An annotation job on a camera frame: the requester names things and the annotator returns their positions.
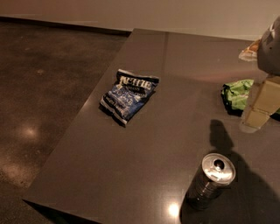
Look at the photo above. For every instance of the orange white snack bag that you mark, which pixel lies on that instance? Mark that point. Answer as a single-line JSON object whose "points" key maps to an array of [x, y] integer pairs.
{"points": [[250, 53]]}

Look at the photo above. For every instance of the silver Red Bull can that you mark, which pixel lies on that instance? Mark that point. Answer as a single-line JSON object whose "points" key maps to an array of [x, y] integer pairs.
{"points": [[215, 173]]}

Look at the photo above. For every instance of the green chip bag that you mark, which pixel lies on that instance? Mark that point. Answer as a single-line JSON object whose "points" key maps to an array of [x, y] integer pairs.
{"points": [[235, 96]]}

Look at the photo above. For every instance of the blue Kettle chip bag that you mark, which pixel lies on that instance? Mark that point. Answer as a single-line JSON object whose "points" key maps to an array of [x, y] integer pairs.
{"points": [[128, 95]]}

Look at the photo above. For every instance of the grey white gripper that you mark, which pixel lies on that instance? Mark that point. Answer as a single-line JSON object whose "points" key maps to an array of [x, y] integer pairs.
{"points": [[270, 49]]}

